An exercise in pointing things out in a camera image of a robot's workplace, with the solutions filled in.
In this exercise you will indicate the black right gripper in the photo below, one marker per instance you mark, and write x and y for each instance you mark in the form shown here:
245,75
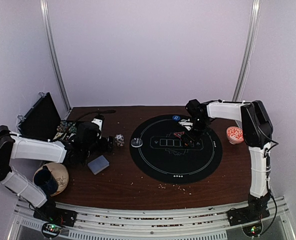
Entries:
190,143

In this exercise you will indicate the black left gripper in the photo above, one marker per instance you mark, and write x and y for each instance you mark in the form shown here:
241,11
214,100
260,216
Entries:
103,147

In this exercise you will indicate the red triangular all-in marker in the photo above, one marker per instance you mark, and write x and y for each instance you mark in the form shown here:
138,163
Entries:
179,134

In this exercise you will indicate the blue small blind button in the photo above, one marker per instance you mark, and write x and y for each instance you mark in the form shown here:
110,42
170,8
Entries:
176,118

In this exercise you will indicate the clear acrylic dealer button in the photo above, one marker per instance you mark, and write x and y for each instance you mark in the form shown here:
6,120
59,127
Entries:
136,142

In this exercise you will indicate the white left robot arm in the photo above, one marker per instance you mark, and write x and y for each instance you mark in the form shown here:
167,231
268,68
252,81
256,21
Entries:
14,146

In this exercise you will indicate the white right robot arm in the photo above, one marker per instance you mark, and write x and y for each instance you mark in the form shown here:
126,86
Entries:
257,132

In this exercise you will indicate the blue cream 10 chip stack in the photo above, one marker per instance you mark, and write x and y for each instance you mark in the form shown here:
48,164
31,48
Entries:
119,140

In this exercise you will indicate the blue playing card deck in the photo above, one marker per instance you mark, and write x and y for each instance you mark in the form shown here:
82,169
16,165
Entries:
97,165

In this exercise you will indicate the round black poker mat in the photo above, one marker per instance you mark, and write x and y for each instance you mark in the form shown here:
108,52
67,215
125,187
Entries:
164,157

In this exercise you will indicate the red white patterned bowl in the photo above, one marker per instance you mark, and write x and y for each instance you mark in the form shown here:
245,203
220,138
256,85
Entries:
234,135

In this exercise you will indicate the chips row in case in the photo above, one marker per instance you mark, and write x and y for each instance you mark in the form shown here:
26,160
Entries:
69,126

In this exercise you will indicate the beige patterned plate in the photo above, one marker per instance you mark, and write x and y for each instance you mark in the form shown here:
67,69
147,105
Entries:
60,173

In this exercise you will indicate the black poker set case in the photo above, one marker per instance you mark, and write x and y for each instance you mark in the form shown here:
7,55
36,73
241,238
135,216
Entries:
41,121

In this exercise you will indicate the dark blue mug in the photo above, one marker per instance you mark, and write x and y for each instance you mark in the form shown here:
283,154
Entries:
45,180

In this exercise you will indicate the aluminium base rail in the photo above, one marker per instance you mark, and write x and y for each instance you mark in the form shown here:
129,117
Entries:
206,223

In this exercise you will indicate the aluminium frame post right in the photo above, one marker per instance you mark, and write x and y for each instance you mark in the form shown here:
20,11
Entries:
248,50

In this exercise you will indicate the aluminium frame post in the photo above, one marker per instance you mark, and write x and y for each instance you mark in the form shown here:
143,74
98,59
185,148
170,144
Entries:
248,50
48,28

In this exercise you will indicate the aluminium frame post left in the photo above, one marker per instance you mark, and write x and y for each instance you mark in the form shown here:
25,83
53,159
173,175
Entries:
48,28

